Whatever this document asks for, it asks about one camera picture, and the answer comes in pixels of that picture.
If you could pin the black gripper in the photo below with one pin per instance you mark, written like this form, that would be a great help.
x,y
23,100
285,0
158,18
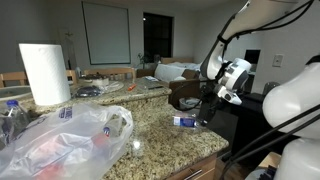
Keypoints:
x,y
209,95

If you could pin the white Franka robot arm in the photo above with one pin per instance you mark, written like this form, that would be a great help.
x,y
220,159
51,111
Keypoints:
x,y
293,103

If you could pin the translucent white plastic bag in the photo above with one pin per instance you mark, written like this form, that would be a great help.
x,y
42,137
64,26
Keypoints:
x,y
66,143

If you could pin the grey trash bin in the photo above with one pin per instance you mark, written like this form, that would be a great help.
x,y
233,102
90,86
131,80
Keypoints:
x,y
187,103

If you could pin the black low cabinet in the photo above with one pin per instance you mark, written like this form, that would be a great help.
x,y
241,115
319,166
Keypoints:
x,y
248,126

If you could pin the white bedding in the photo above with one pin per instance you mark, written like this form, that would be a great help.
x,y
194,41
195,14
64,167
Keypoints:
x,y
171,71

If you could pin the wooden base cabinet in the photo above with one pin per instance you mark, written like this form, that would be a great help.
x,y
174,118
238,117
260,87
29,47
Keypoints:
x,y
193,170

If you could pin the black pen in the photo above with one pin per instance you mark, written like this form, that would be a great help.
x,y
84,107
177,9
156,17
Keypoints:
x,y
155,87

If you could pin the wooden headboard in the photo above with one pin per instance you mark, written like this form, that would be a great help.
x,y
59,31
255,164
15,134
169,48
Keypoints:
x,y
176,60

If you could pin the grey metal canister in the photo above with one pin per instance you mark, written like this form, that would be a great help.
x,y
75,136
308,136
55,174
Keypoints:
x,y
269,88

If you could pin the white paper sheet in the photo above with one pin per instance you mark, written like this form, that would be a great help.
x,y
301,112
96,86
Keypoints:
x,y
151,79

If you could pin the black computer monitor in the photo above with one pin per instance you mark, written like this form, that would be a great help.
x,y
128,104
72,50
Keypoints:
x,y
252,56

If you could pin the light wooden board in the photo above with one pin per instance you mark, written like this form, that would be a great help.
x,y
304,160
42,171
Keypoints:
x,y
270,160

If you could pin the orange marker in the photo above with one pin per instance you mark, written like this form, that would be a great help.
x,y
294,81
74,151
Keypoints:
x,y
132,87

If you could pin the green house plant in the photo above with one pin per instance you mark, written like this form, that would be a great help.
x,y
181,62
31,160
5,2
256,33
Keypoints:
x,y
145,60

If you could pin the dark window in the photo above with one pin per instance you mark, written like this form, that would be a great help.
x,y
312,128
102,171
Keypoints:
x,y
158,36

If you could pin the white round placemat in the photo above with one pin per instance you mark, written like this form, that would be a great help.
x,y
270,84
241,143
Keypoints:
x,y
115,87

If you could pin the wide wooden slatted chair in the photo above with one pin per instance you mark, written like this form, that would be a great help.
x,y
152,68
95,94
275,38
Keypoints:
x,y
110,71

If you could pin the white bowl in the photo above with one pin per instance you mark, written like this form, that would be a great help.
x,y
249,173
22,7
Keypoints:
x,y
96,81

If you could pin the dark glass lid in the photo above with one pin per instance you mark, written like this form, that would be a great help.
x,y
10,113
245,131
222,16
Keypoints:
x,y
87,91

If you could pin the white projector screen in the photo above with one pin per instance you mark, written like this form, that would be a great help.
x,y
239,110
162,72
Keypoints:
x,y
106,33

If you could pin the white paper towel roll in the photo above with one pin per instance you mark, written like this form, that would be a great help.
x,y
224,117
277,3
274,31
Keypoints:
x,y
45,75

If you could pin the white light switch plate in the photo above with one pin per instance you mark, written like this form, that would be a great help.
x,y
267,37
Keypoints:
x,y
277,60

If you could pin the small wall ornament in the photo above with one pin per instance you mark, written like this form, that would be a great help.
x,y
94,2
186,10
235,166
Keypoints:
x,y
69,34

